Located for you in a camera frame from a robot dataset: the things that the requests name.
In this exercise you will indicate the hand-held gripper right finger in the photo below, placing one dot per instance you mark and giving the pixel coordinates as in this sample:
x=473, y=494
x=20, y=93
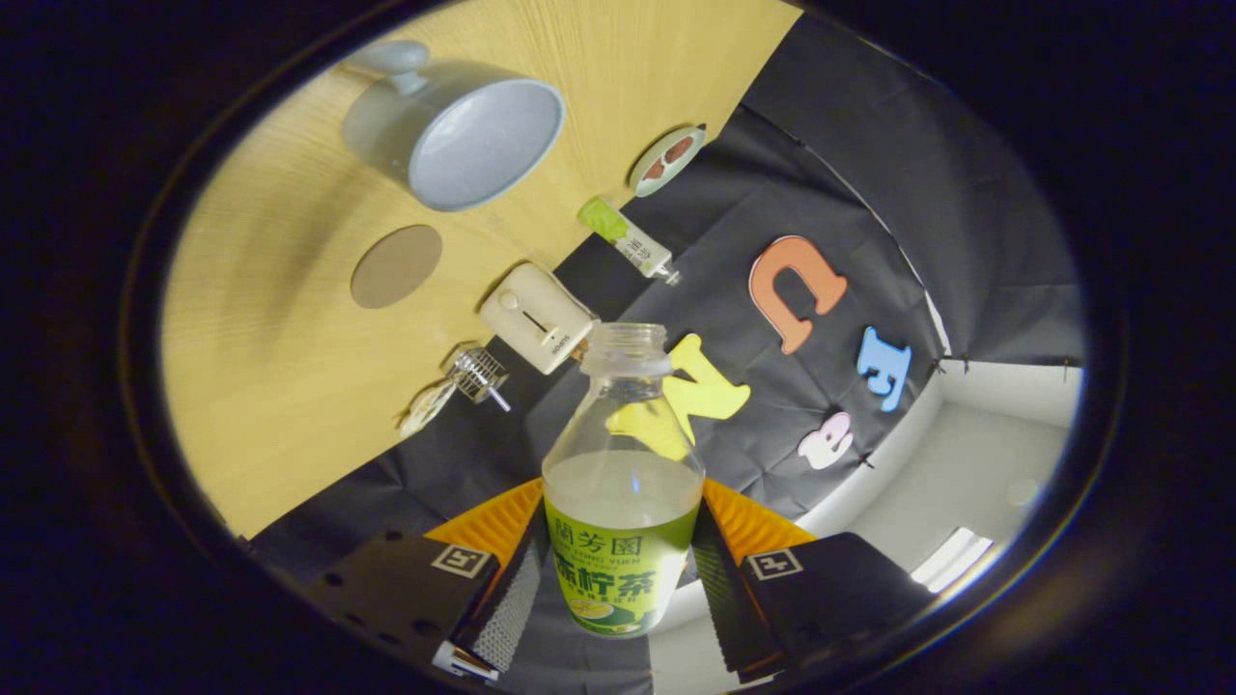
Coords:
x=830, y=589

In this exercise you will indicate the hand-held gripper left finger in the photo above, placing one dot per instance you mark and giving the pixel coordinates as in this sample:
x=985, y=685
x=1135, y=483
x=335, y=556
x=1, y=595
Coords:
x=507, y=608

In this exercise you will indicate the juice bottle with green label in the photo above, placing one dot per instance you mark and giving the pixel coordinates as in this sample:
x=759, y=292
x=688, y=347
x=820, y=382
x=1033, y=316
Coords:
x=623, y=550

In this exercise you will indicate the round brown coaster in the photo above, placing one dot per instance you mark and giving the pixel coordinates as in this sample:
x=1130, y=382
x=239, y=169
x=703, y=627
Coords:
x=396, y=267

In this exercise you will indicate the pale blue cup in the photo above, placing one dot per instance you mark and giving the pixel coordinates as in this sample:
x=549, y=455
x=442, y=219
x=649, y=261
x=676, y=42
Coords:
x=483, y=145

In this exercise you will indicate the small capped green drink bottle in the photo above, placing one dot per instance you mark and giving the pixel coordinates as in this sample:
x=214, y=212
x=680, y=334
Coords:
x=628, y=236

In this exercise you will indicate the pale straw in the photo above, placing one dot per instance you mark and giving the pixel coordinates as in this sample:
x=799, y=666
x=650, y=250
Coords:
x=500, y=399

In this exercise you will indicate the white divided dish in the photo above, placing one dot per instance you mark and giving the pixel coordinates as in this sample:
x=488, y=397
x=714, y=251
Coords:
x=425, y=410

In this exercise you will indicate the bread slice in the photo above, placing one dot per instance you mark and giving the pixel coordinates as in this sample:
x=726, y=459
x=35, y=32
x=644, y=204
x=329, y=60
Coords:
x=581, y=350

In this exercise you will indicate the white toaster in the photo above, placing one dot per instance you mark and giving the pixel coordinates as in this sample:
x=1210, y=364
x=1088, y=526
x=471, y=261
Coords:
x=531, y=319

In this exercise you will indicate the wooden table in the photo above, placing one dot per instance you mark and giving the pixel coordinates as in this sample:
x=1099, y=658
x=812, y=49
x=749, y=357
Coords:
x=270, y=386

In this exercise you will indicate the pale green plate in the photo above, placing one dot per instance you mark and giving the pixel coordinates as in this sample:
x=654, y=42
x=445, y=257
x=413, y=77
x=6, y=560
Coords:
x=649, y=186

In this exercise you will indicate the brown food piece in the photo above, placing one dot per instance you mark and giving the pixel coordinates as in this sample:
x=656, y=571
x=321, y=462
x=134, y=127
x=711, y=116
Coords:
x=654, y=171
x=679, y=149

